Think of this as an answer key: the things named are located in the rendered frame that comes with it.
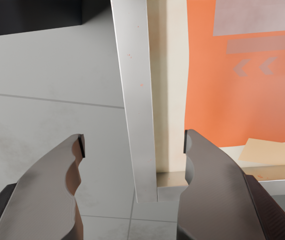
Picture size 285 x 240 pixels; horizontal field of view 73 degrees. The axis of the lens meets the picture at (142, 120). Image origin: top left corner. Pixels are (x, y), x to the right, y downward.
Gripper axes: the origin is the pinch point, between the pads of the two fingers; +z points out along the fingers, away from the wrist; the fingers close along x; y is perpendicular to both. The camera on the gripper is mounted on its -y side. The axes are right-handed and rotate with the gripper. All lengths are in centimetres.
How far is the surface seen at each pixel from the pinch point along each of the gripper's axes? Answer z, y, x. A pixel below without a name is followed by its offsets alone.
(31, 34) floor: 112, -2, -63
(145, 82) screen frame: 13.1, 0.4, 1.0
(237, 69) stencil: 16.6, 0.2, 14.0
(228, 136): 16.8, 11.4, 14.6
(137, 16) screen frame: 13.0, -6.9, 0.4
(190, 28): 16.5, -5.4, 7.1
